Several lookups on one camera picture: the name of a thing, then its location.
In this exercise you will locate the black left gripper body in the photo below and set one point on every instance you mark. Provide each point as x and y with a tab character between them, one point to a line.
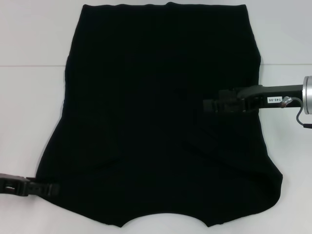
12	184

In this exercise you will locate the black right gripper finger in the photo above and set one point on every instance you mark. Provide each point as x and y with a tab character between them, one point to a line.
226	94
209	106

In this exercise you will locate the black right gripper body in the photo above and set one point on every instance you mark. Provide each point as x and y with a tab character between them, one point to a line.
278	96

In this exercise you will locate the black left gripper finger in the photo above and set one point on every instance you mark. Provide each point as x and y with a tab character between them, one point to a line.
44	189

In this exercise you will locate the black t-shirt with white print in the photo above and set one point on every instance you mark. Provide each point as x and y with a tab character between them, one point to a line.
146	97

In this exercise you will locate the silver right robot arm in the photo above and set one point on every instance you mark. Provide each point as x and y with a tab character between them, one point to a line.
307	95

